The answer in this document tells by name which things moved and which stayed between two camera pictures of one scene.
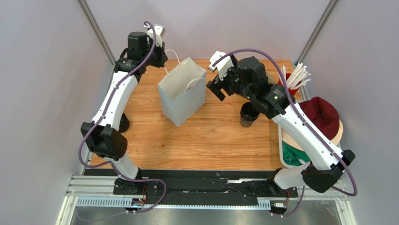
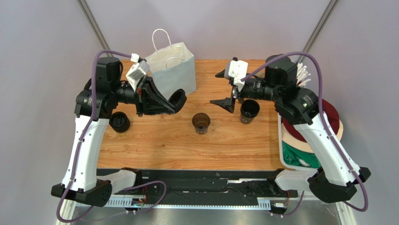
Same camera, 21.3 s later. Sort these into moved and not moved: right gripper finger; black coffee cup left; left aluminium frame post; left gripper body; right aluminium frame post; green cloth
Moved: right gripper finger; left gripper body
Not moved: left aluminium frame post; green cloth; right aluminium frame post; black coffee cup left
